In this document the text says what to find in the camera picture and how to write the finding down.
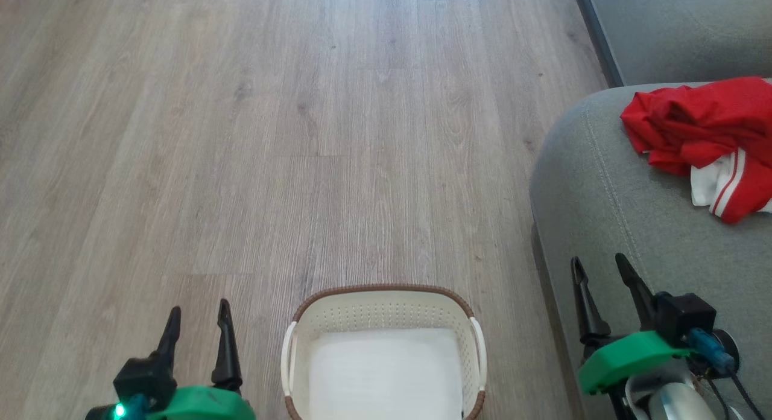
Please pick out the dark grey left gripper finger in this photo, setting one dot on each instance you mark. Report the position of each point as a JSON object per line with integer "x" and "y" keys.
{"x": 227, "y": 353}
{"x": 167, "y": 341}

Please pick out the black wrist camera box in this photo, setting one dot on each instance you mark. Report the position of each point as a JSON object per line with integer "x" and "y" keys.
{"x": 684, "y": 317}
{"x": 145, "y": 381}

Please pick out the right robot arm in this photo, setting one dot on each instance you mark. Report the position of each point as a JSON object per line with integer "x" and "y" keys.
{"x": 675, "y": 402}

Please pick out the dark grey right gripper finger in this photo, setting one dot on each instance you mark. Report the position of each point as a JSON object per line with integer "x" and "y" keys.
{"x": 586, "y": 311}
{"x": 634, "y": 287}

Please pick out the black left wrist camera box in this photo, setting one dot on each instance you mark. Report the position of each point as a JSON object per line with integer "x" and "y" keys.
{"x": 145, "y": 381}

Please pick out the grey sofa section dark base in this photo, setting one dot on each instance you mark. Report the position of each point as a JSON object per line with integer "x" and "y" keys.
{"x": 687, "y": 28}

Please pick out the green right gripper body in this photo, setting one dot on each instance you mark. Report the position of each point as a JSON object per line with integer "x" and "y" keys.
{"x": 627, "y": 359}

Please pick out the red and white garment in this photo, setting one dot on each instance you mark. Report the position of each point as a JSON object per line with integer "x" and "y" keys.
{"x": 705, "y": 130}

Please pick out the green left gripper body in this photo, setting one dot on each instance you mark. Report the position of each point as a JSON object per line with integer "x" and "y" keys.
{"x": 205, "y": 405}

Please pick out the grey fabric sofa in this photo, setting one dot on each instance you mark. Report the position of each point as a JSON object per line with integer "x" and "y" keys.
{"x": 633, "y": 227}

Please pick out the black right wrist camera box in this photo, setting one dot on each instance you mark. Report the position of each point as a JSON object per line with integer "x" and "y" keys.
{"x": 684, "y": 317}

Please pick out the cream laundry basket brown rim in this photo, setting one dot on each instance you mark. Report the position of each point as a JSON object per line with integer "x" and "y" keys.
{"x": 386, "y": 359}

